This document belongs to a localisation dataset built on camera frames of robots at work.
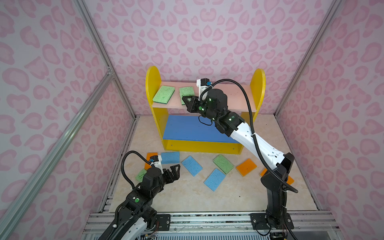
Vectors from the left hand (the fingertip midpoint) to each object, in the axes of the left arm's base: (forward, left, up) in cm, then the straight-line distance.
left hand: (174, 165), depth 77 cm
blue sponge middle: (+7, -8, -15) cm, 19 cm away
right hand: (+19, -6, +29) cm, 35 cm away
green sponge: (+7, -28, -14) cm, 32 cm away
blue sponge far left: (+13, +5, -15) cm, 20 cm away
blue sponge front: (-2, -21, -14) cm, 26 cm away
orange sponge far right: (-3, -65, -16) cm, 67 cm away
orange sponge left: (-5, +10, +10) cm, 15 cm away
